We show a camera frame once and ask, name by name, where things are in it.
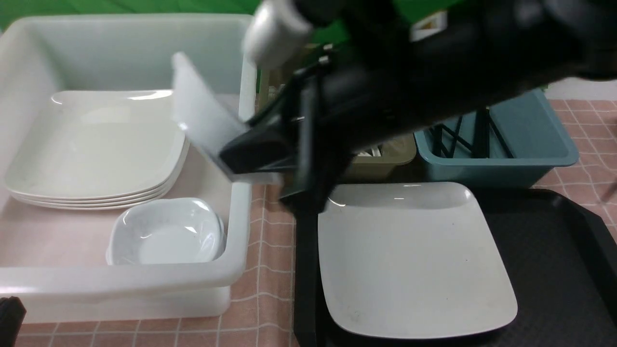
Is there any black plastic serving tray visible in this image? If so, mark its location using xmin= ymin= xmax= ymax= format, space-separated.
xmin=293 ymin=189 xmax=616 ymax=347

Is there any stacked white plate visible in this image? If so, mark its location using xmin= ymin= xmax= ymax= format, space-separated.
xmin=9 ymin=141 xmax=190 ymax=211
xmin=5 ymin=90 xmax=185 ymax=200

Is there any pink checkered tablecloth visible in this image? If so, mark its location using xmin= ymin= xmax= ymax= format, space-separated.
xmin=16 ymin=99 xmax=616 ymax=347

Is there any olive green plastic bin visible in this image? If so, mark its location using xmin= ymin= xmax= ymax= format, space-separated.
xmin=256 ymin=44 xmax=417 ymax=184

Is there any black chopstick in bin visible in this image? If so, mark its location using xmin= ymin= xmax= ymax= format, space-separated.
xmin=472 ymin=107 xmax=491 ymax=159
xmin=430 ymin=117 xmax=474 ymax=159
xmin=488 ymin=116 xmax=515 ymax=159

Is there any large white square plate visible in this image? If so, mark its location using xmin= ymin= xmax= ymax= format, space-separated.
xmin=317 ymin=182 xmax=518 ymax=340

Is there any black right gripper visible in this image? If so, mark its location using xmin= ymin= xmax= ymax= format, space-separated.
xmin=219 ymin=53 xmax=415 ymax=213

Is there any top stacked white plate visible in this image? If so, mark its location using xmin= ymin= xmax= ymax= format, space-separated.
xmin=5 ymin=90 xmax=185 ymax=200

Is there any blue plastic bin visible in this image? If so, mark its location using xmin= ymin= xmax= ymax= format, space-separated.
xmin=415 ymin=90 xmax=579 ymax=188

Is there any white square bowl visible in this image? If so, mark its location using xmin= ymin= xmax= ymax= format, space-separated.
xmin=106 ymin=198 xmax=226 ymax=266

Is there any black object at corner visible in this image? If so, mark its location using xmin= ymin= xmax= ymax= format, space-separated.
xmin=0 ymin=296 xmax=27 ymax=347

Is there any small white sauce dish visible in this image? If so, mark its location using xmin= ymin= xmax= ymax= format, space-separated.
xmin=172 ymin=52 xmax=283 ymax=185

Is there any green backdrop cloth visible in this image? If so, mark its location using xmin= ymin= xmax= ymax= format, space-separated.
xmin=0 ymin=0 xmax=463 ymax=43

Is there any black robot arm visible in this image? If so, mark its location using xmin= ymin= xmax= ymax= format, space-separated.
xmin=219 ymin=0 xmax=616 ymax=213

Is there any large translucent white bin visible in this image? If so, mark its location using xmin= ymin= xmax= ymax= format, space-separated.
xmin=0 ymin=13 xmax=256 ymax=323

